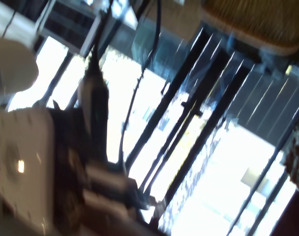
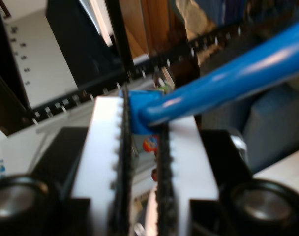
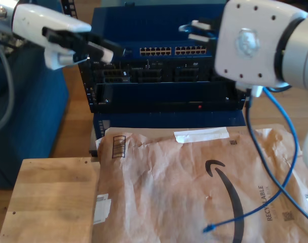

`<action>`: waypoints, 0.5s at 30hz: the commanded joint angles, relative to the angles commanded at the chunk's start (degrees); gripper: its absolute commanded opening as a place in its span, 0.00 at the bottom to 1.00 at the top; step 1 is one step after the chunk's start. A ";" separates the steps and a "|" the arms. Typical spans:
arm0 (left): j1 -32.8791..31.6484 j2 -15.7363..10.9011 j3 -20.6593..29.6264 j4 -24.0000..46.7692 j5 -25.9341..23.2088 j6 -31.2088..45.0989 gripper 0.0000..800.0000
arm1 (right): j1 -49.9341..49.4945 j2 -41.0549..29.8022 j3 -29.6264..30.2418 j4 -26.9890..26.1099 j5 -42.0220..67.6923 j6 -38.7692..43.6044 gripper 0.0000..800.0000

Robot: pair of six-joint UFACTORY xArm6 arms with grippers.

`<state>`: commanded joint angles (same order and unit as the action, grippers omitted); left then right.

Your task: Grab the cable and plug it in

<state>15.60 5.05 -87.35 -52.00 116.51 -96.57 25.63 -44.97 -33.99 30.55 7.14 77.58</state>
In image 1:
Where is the gripper camera bar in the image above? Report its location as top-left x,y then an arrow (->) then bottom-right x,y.
77,55 -> 110,163

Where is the black camera cable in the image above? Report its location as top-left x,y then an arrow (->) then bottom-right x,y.
89,0 -> 115,72

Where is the blue network cable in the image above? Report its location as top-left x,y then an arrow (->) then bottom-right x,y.
119,0 -> 163,173

